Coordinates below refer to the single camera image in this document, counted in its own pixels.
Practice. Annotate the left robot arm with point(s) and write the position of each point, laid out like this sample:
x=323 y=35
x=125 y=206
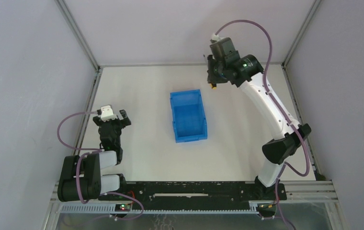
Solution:
x=81 y=178

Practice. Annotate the blue plastic bin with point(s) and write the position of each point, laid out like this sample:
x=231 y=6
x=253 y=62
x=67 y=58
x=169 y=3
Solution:
x=188 y=116

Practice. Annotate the aluminium frame rail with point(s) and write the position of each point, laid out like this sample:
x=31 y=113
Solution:
x=155 y=64
x=81 y=39
x=290 y=66

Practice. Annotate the right aluminium frame rail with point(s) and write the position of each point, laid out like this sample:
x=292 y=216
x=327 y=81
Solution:
x=290 y=66

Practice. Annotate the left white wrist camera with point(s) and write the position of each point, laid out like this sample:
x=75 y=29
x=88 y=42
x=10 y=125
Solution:
x=106 y=113

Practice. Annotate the grey slotted cable duct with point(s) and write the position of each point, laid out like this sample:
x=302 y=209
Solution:
x=114 y=209

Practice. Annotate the black yellow screwdriver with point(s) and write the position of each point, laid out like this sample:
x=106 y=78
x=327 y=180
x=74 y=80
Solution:
x=213 y=86

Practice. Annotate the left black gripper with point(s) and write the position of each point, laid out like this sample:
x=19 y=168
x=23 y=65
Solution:
x=110 y=123

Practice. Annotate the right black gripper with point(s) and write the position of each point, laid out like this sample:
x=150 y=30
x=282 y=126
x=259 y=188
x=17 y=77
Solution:
x=212 y=75

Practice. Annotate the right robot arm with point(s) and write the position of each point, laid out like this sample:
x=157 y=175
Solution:
x=247 y=74

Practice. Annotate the back aluminium frame rail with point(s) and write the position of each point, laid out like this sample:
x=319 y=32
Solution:
x=155 y=64

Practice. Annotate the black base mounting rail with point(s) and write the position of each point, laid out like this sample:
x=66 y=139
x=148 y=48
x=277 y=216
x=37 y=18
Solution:
x=206 y=195

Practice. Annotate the left aluminium frame rail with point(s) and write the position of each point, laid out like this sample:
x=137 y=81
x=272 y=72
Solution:
x=81 y=39

